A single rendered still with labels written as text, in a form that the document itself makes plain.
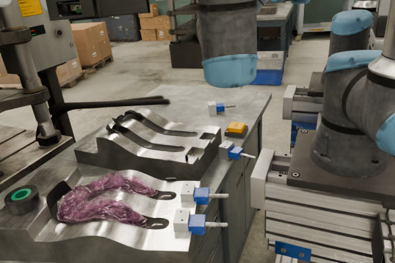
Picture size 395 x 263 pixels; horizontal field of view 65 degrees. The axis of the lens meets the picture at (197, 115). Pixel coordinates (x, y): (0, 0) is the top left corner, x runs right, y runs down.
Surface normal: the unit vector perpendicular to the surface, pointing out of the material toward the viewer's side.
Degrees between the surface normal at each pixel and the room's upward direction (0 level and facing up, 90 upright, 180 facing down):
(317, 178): 0
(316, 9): 90
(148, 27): 81
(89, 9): 82
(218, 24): 90
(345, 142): 72
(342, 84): 65
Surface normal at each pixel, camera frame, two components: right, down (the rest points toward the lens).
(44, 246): -0.11, 0.43
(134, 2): 0.05, 0.29
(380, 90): -0.93, 0.22
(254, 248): -0.08, -0.90
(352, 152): -0.35, 0.13
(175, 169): -0.40, 0.41
